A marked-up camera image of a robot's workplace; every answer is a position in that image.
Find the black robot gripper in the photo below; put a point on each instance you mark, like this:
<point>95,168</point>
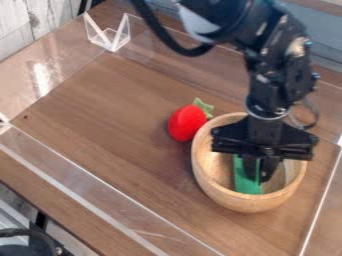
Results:
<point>262,139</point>

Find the green rectangular block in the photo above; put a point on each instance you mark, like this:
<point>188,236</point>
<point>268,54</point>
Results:
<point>244,186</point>

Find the brown wooden bowl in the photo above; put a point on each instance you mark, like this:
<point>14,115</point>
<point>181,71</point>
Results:
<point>214,175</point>

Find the clear acrylic front barrier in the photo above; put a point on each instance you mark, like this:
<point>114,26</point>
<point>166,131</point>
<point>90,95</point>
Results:
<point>123,214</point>

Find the red toy strawberry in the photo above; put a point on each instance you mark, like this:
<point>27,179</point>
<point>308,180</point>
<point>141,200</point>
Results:
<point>188,120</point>

